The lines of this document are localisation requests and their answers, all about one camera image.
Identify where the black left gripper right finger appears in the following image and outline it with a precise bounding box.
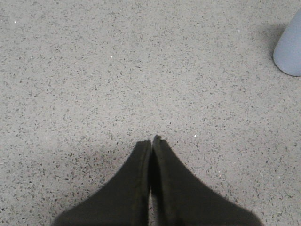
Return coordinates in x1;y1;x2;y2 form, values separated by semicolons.
150;136;261;226

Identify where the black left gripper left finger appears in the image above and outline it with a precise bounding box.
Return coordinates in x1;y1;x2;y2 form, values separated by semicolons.
53;140;151;226

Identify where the blue plastic cup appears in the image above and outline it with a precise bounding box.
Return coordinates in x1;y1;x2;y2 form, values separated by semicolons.
273;9;301;77

